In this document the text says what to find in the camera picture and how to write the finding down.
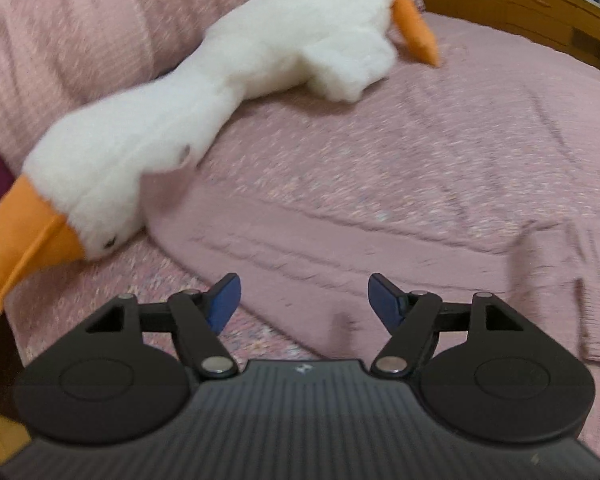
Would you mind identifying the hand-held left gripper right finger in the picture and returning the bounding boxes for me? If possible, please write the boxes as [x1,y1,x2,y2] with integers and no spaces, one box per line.
[367,272,528,379]

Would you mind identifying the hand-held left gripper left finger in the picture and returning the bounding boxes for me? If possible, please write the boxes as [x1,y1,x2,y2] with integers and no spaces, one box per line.
[82,272,242,380]

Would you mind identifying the pink knit sweater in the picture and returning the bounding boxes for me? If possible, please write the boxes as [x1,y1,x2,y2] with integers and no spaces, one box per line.
[144,160,600,368]

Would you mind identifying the pink floral bed sheet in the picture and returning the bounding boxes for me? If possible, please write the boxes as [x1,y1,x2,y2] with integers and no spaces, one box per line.
[4,10,600,461]

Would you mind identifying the white goose plush toy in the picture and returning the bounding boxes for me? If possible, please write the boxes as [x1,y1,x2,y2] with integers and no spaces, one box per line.
[0,0,442,317]

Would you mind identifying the pink ribbed pillow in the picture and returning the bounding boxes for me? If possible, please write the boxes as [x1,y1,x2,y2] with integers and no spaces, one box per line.
[0,0,366,171]

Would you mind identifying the wooden bedside cabinet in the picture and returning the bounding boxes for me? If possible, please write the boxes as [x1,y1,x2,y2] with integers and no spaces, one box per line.
[397,0,600,82]

